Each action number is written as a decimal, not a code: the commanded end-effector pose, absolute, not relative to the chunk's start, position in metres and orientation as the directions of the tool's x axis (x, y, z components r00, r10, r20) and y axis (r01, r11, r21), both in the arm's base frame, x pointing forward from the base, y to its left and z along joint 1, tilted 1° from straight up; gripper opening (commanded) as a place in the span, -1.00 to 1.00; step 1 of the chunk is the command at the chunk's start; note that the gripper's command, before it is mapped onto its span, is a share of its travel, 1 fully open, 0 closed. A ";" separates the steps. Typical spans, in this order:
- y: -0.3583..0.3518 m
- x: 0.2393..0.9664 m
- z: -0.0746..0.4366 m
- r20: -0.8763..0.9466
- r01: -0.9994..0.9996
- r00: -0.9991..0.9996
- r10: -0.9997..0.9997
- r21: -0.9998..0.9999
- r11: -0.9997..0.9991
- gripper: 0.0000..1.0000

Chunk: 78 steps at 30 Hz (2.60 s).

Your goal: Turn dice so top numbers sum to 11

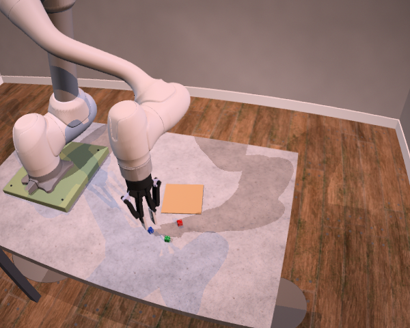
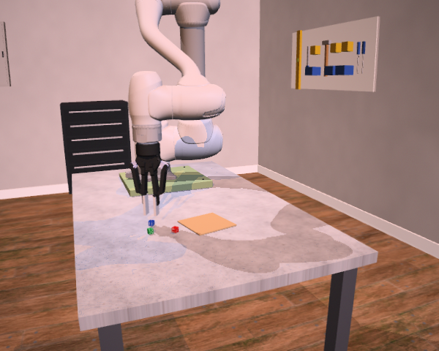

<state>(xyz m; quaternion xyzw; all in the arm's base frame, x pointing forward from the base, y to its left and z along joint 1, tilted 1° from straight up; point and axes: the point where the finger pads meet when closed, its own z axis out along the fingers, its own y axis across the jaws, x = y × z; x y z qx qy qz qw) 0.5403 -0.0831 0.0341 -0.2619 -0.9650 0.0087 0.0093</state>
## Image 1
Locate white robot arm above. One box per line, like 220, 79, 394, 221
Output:
0, 0, 191, 194

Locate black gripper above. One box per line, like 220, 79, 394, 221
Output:
121, 174, 161, 230

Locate orange flat mat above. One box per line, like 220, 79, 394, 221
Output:
161, 184, 204, 215

